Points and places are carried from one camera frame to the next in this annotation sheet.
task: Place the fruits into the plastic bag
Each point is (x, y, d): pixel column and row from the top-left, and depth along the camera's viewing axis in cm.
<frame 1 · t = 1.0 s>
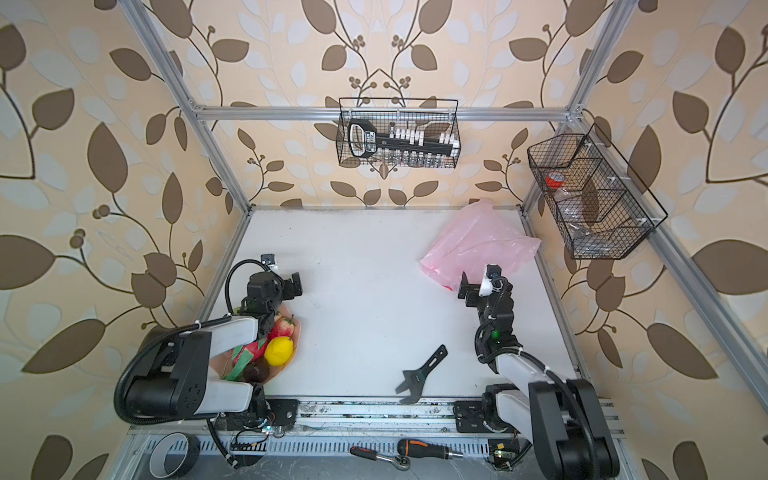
left hand: (276, 272, 92), fingers open
right hand: (481, 275, 86), fingers open
pink plastic bag: (478, 237, 100), point 11 cm above the table
peach fruit plate: (268, 379, 78), point 4 cm above the table
yellow lemon: (279, 351, 80), point 7 cm above the table
dark purple mangosteen: (257, 371, 75), point 8 cm above the table
red strawberry near: (283, 327, 84), point 7 cm above the table

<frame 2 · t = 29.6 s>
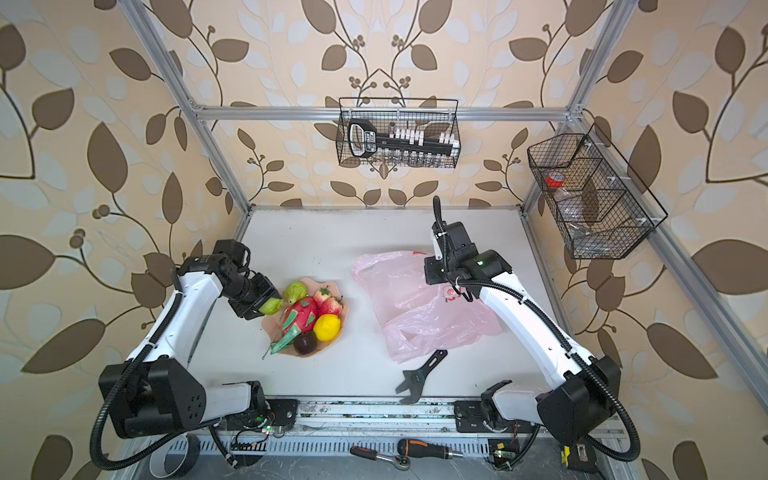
left hand: (270, 298, 80), fingers open
right hand: (431, 267, 79), fingers closed
pink plastic bag: (417, 317, 74), point 19 cm above the table
peach fruit plate: (272, 324, 88), point 4 cm above the table
yellow lemon: (327, 327, 83), point 8 cm above the table
red dragon fruit: (301, 317, 84), point 9 cm above the table
red strawberry far: (322, 295, 91), point 7 cm above the table
green fruit: (296, 292, 89), point 9 cm above the table
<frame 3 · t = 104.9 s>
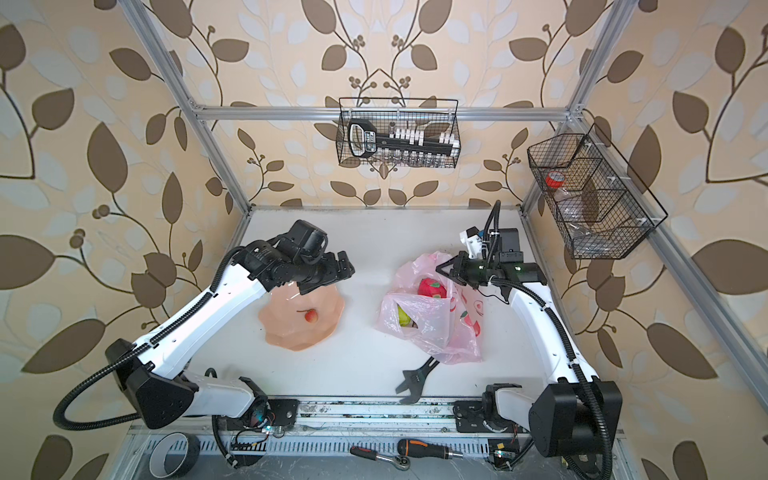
left hand: (337, 272, 74), fingers open
right hand: (436, 269, 77), fingers closed
pink plastic bag: (429, 309, 72), point 21 cm above the table
red dragon fruit: (432, 287, 85), point 13 cm above the table
green fruit: (400, 312, 76), point 17 cm above the table
small red cherry: (311, 315, 92), point 2 cm above the table
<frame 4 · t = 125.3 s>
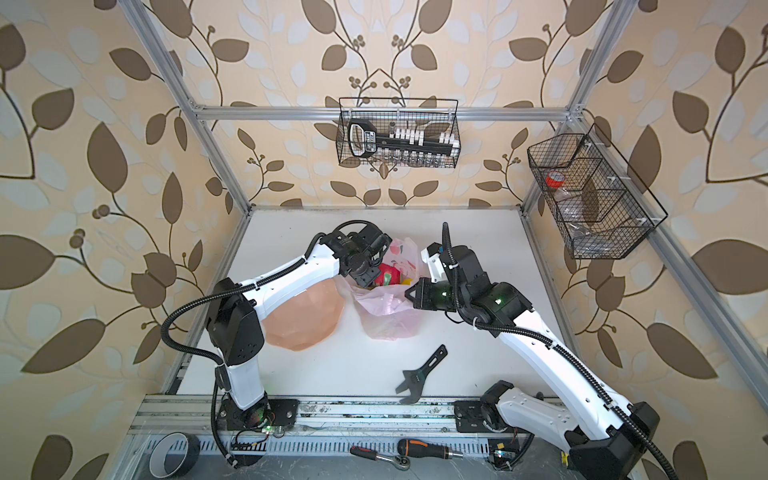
left hand: (359, 265, 86), fingers open
right hand: (404, 294, 70), fingers closed
pink plastic bag: (384, 311, 66), point 27 cm above the table
red dragon fruit: (387, 275, 93), point 9 cm above the table
